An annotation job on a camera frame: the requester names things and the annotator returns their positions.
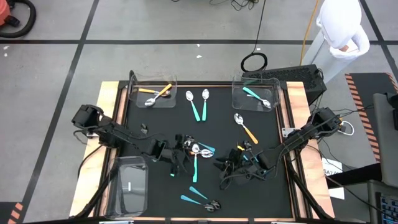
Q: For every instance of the black mat with orange stripes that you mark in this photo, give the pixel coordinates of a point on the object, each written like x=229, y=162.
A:
x=363, y=93
x=12, y=214

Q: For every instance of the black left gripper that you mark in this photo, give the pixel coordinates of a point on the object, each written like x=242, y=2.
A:
x=168, y=151

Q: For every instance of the orange shop vacuum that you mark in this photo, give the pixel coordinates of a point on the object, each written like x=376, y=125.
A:
x=3, y=12

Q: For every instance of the grey desk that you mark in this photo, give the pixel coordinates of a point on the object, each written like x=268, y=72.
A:
x=385, y=140

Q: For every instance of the clear plastic bin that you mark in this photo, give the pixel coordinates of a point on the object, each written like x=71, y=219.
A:
x=242, y=102
x=155, y=79
x=136, y=174

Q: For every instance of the black metal frame strut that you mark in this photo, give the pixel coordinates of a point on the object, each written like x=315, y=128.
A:
x=99, y=193
x=306, y=193

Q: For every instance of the dark table mat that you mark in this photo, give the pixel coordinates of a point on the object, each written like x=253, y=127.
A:
x=217, y=130

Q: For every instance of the black perforated computer case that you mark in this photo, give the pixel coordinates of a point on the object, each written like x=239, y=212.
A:
x=289, y=76

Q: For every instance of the white paper sheet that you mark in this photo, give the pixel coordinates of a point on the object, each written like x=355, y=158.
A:
x=332, y=166

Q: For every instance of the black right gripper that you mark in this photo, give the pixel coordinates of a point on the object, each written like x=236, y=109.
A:
x=247, y=166

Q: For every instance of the grey pedestal panel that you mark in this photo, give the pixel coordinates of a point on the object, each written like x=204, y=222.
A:
x=320, y=59

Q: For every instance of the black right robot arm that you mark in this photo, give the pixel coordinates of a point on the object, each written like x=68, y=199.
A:
x=295, y=140

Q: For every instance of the silver metal bracket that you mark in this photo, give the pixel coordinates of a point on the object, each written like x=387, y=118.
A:
x=286, y=132

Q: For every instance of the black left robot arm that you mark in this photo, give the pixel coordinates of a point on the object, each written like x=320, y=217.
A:
x=118, y=133

